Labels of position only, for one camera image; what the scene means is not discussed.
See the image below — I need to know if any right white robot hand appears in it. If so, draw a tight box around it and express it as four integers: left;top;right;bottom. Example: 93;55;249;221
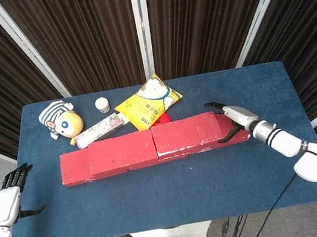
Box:
204;94;263;146

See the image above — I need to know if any red round disc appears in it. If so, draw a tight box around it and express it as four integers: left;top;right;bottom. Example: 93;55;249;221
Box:
148;112;173;128

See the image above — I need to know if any red brick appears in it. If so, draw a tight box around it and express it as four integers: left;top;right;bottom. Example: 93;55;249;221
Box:
57;143;129;189
84;128;160;180
126;151;191;172
149;110;226;160
182;109;252;154

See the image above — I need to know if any yellow snack bag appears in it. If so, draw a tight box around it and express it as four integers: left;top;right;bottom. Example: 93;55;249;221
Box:
109;69;189;138

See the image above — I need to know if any black cable with green plug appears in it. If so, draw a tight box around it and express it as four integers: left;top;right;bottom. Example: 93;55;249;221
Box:
209;213;252;237

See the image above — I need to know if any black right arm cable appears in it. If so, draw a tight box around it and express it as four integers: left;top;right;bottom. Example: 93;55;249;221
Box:
239;147;317;232

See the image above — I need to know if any pink floral box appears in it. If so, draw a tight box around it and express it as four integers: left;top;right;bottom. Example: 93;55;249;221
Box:
71;111;129;150

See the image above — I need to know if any blue table cloth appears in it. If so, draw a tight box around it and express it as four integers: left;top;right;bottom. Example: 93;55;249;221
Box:
0;53;317;237

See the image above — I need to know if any plush toy with striped hat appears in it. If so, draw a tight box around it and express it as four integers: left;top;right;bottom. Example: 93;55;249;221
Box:
36;97;88;151

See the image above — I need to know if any small white jar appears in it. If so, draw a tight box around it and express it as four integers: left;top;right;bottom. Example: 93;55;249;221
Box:
94;96;112;115

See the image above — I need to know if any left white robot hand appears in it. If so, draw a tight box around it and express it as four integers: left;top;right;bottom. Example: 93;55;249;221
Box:
0;160;49;229

